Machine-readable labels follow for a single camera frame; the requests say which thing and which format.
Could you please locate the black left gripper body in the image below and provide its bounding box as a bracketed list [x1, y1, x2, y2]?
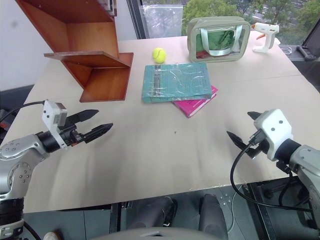
[59, 116, 88, 148]

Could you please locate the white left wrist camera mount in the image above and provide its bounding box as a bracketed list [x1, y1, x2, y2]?
[41, 99, 69, 150]

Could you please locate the dark rounded shape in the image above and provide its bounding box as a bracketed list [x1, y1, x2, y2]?
[126, 195, 179, 230]

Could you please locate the white round object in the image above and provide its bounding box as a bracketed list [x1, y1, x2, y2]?
[43, 230, 63, 240]

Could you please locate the green cloth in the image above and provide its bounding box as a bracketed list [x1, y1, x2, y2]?
[195, 29, 237, 52]

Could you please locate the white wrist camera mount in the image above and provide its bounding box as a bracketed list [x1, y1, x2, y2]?
[253, 108, 295, 162]
[41, 99, 69, 150]

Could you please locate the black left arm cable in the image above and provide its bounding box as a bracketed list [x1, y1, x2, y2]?
[0, 100, 47, 126]

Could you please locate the thin white cable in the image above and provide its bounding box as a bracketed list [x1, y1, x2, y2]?
[225, 191, 239, 236]

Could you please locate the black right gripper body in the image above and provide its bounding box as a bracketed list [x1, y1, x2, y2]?
[246, 139, 269, 160]

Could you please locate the pink book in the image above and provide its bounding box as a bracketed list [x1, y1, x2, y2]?
[172, 85, 219, 119]

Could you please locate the black case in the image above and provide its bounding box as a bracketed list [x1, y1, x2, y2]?
[295, 18, 320, 61]

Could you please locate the wooden zigzag shelf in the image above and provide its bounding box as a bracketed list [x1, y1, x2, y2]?
[15, 0, 135, 104]

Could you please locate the teal plastic-wrapped book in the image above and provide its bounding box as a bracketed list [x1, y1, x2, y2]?
[141, 62, 213, 104]

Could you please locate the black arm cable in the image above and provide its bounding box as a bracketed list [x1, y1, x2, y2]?
[0, 100, 47, 126]
[230, 128, 313, 214]

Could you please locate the clear green-trimmed zip bag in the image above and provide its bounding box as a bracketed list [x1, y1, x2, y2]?
[186, 16, 252, 64]

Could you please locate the black and red device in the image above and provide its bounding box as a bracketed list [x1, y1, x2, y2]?
[0, 108, 16, 131]

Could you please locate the yellow tennis ball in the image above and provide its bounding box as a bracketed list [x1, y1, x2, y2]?
[152, 47, 168, 64]

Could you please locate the white hot glue gun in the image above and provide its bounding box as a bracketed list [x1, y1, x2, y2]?
[250, 22, 281, 54]

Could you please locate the black window frame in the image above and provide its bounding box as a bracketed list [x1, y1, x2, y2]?
[125, 0, 148, 40]

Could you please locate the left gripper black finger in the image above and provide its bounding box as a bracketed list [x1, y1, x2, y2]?
[66, 108, 100, 125]
[83, 122, 114, 144]

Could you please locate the clear plastic bag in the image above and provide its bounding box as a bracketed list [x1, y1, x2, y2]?
[139, 4, 185, 40]

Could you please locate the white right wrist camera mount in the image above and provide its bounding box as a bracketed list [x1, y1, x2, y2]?
[253, 108, 295, 162]

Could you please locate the black table frame leg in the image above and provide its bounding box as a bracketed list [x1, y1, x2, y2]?
[245, 181, 278, 240]

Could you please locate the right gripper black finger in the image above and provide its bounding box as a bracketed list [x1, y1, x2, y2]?
[247, 110, 263, 124]
[225, 130, 249, 151]

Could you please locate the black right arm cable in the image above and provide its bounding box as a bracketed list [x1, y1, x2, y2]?
[230, 128, 313, 214]

